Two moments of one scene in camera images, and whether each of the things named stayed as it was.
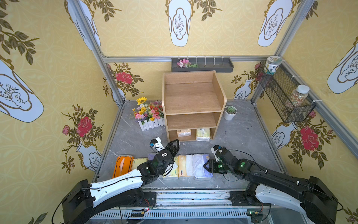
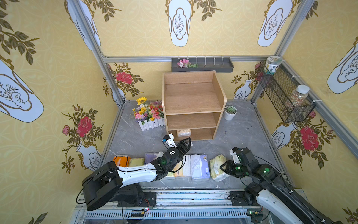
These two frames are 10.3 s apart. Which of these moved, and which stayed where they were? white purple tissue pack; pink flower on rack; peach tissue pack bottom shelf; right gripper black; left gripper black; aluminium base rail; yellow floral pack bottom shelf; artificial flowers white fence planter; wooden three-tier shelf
Moved: left gripper black; right gripper black; yellow floral pack bottom shelf
Stayed: white purple tissue pack; wooden three-tier shelf; pink flower on rack; artificial flowers white fence planter; peach tissue pack bottom shelf; aluminium base rail
